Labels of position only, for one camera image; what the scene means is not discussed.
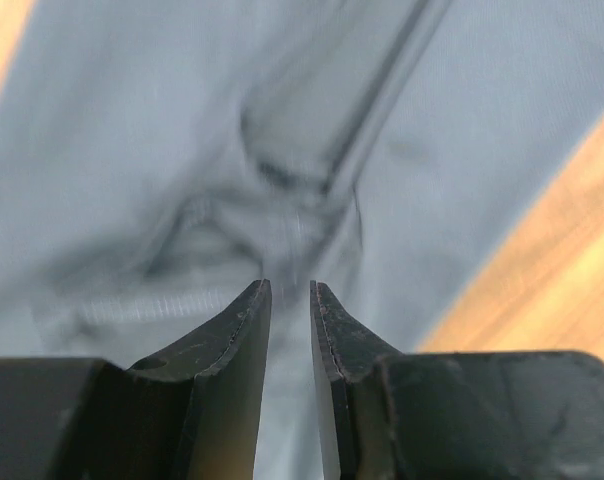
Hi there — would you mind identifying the dark grey t-shirt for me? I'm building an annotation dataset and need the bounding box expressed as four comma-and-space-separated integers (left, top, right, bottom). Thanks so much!
0, 1, 604, 479

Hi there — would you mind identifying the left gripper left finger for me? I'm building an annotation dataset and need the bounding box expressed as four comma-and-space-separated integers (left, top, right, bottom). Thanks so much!
131, 279, 272, 479

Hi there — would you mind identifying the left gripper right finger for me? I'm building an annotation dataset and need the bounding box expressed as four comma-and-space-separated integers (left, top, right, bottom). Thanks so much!
310, 281, 407, 479

